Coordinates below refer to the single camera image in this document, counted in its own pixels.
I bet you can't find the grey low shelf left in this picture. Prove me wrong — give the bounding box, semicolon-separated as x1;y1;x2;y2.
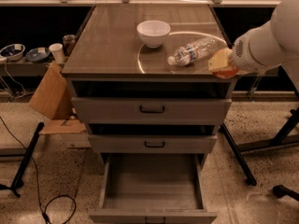
0;57;55;77

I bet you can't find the brown glass jar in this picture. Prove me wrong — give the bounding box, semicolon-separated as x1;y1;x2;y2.
63;35;76;56

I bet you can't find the red apple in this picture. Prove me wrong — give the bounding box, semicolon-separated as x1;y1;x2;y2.
212;67;239;79

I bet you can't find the grey middle drawer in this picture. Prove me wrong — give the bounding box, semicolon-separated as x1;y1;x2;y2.
89;124;217;154

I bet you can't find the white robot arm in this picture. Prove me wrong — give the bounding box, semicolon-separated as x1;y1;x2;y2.
208;0;299;78

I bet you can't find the brown cardboard box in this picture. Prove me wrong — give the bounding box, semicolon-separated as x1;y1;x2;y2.
29;62;86;134

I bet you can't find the grey top drawer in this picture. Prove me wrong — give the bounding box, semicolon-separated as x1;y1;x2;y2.
70;80;233;126

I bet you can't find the grey bottom drawer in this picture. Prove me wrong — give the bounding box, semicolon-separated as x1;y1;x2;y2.
90;154;217;224

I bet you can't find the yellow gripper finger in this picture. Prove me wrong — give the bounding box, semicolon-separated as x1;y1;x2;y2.
208;49;232;72

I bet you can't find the black stand leg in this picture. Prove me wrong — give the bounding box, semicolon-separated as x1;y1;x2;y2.
0;122;44;198
220;107;299;186

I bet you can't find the white bowl on shelf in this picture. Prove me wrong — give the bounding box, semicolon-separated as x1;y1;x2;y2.
0;44;25;62

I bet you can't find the white paper cup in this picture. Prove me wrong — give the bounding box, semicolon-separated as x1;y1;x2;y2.
49;43;64;63

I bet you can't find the black stand leg left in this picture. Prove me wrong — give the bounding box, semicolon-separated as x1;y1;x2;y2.
0;122;44;198

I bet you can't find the grey drawer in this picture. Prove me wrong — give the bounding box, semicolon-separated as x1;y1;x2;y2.
89;124;217;154
70;80;233;126
90;154;217;224

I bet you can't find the blue bowl on shelf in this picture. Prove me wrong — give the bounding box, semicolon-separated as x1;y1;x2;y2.
26;47;50;63

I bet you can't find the black caster foot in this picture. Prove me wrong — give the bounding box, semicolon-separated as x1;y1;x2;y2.
272;185;299;202

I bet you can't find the black stand leg right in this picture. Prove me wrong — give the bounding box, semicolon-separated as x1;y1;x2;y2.
220;107;299;186

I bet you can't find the grey drawer cabinet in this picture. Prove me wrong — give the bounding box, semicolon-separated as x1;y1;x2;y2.
61;3;243;173

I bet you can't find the clear plastic water bottle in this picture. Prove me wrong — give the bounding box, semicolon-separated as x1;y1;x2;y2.
167;36;217;66

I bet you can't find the black cable on floor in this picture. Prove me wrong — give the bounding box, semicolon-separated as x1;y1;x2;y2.
0;116;78;224

